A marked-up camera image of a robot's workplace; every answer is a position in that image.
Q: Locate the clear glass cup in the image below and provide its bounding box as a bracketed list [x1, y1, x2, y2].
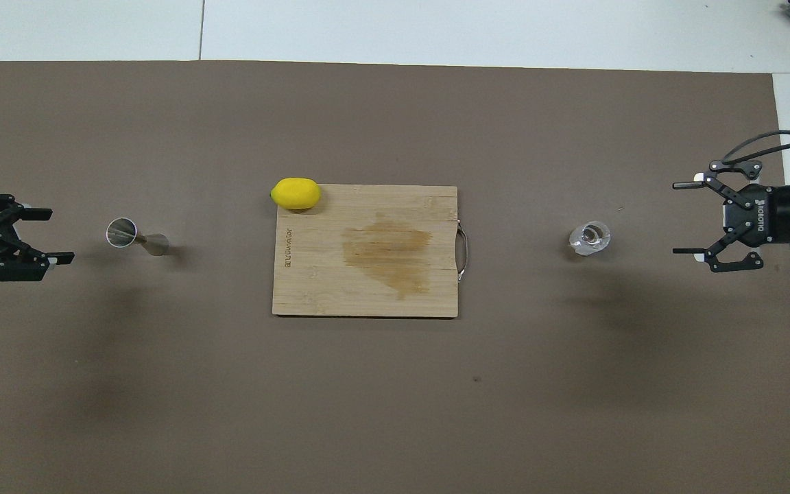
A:
[569, 221, 611, 257]

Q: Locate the steel jigger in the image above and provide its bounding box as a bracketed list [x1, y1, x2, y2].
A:
[106, 217, 171, 257]

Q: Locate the brown table mat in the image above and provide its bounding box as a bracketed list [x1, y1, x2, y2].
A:
[0, 60, 790, 494]

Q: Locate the wooden cutting board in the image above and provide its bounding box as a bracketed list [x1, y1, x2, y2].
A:
[272, 184, 468, 318]

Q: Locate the yellow lemon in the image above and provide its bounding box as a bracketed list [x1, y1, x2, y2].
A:
[270, 178, 322, 210]

